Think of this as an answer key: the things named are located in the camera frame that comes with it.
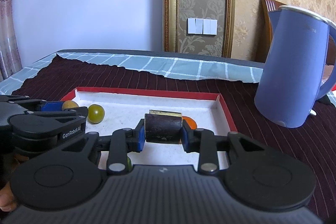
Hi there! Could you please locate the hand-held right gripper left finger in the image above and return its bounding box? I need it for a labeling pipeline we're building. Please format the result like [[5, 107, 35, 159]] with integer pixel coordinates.
[[61, 119, 147, 175]]

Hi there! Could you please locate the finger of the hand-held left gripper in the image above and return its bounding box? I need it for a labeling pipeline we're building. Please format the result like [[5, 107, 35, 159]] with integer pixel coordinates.
[[0, 95, 63, 112], [9, 107, 89, 133]]

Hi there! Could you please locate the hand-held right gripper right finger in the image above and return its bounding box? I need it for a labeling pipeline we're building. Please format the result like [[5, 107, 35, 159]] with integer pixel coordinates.
[[181, 125, 265, 176]]

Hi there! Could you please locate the large orange tangerine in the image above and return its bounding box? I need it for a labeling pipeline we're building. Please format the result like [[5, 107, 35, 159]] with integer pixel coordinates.
[[182, 116, 198, 130]]

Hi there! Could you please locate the tan longan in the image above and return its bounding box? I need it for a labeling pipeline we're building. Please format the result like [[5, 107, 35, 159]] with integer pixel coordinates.
[[62, 100, 79, 111]]

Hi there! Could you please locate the dark sugarcane piece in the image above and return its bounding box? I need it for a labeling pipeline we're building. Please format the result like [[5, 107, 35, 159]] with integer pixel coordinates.
[[144, 109, 183, 145]]

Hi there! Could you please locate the shallow red cardboard box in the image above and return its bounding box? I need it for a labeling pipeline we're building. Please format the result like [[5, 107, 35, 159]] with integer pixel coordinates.
[[60, 87, 238, 171]]

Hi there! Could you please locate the person's left hand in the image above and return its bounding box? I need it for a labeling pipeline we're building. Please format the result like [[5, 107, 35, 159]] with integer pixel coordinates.
[[0, 182, 18, 212]]

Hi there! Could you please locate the light blue plaid sheet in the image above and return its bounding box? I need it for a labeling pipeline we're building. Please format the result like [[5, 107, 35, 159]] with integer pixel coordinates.
[[0, 52, 264, 94]]

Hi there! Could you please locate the pink patterned curtain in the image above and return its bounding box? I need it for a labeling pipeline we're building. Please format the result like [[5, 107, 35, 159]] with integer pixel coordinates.
[[0, 0, 23, 81]]

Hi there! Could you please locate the blue electric kettle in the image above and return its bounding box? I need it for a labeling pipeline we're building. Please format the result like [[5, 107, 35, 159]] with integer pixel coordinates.
[[254, 5, 336, 128]]

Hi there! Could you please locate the brown wooden headboard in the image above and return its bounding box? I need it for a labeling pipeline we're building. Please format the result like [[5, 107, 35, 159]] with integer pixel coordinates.
[[256, 0, 336, 64]]

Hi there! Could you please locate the striped patchwork quilt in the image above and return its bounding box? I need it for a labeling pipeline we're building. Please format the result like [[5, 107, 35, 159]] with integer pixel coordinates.
[[328, 82, 336, 106]]

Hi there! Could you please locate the white wall switch panel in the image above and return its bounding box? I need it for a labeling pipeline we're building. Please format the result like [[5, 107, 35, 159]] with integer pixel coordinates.
[[187, 17, 218, 35]]

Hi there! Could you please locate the gold framed wall panel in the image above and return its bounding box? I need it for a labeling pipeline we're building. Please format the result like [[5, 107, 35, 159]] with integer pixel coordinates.
[[162, 0, 235, 58]]

